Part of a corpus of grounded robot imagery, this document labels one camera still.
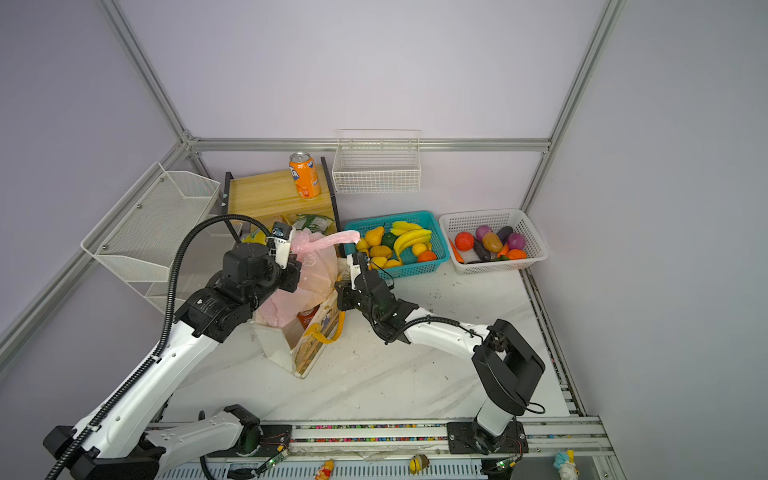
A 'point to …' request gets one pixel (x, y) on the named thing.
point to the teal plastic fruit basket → (393, 244)
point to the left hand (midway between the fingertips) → (290, 258)
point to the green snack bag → (316, 223)
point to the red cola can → (306, 315)
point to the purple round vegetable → (516, 241)
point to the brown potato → (492, 242)
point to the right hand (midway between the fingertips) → (333, 283)
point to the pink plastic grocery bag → (319, 272)
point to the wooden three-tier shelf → (270, 195)
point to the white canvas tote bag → (295, 347)
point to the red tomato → (464, 241)
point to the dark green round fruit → (388, 239)
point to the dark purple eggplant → (481, 250)
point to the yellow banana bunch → (408, 234)
